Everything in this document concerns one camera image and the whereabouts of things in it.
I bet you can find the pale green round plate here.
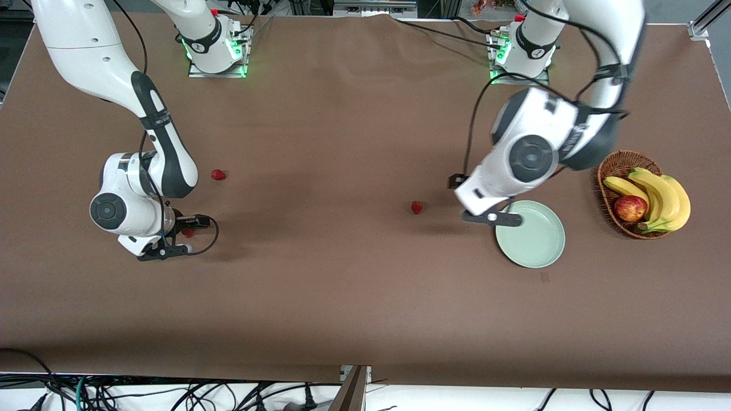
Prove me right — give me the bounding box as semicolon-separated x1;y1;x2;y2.
495;200;566;269

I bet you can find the large table cover sheet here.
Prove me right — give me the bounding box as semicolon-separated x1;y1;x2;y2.
0;14;731;394

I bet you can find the red orange background object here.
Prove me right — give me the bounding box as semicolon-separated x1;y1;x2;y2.
472;0;515;15

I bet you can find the brown wicker basket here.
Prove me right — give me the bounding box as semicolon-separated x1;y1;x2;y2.
597;150;672;240

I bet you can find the small yellow banana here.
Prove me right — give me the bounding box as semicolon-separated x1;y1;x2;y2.
604;176;652;212

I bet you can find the red apple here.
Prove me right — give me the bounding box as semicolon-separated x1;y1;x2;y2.
613;195;649;223

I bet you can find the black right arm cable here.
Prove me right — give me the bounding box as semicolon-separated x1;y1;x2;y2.
109;0;220;256

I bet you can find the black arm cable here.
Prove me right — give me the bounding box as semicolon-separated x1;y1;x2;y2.
448;0;632;190
109;0;220;256

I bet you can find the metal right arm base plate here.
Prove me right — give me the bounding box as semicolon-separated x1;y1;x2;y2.
188;26;250;78

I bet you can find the grey table support post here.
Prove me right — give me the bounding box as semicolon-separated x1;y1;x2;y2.
328;365;372;411

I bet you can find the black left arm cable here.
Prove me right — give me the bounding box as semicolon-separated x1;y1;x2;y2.
448;0;632;190

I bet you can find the dark background frame structure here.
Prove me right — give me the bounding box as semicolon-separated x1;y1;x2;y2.
288;0;457;18

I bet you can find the thin black power cable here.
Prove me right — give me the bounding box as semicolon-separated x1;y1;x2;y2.
394;19;503;49

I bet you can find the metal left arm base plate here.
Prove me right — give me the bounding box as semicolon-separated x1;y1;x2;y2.
488;31;552;86

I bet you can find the aluminium frame rail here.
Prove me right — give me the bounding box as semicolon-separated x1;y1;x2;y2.
688;0;731;42

